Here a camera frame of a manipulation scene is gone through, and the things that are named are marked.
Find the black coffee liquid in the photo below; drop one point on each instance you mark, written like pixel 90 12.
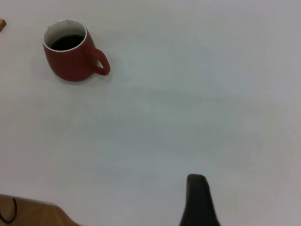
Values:
pixel 67 42

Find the flat rectangular wooden block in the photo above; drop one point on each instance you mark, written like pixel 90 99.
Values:
pixel 2 23

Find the red ceramic mug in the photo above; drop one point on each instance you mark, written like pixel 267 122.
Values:
pixel 70 63

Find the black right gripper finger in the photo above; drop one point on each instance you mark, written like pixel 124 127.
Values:
pixel 200 204

